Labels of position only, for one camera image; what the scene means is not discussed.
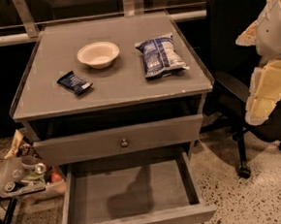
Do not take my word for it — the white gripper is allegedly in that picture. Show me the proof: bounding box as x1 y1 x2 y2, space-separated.
235 0 281 125

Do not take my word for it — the dark blue rxbar wrapper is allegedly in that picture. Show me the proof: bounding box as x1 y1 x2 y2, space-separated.
56 71 93 96

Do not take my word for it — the grey top drawer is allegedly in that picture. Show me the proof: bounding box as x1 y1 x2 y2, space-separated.
33 114 203 166

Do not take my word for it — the grey wooden drawer cabinet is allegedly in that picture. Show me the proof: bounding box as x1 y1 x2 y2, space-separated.
11 12 215 224

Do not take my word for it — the round metal drawer knob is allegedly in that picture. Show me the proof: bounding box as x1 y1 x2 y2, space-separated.
121 139 129 147

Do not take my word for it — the open grey middle drawer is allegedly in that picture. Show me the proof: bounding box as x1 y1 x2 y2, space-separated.
62 146 216 224

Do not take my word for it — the black office chair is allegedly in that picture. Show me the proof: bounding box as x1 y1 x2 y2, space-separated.
203 0 281 178

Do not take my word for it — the blue white chip bag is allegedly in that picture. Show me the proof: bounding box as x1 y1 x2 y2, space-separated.
136 33 189 80

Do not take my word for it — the white paper bowl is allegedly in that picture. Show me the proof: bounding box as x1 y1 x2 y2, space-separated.
77 41 120 70

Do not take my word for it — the red apple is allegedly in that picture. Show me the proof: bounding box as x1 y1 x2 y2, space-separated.
50 173 62 183

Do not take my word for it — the silver can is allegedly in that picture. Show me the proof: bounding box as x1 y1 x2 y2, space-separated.
34 163 47 175

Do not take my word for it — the metal railing bar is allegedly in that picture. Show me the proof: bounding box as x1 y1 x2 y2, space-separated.
0 10 206 47

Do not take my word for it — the yellow snack bag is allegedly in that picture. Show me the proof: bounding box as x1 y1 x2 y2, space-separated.
4 129 24 159

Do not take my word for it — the clear plastic bin of items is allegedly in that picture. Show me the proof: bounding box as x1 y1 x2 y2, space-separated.
0 157 67 203

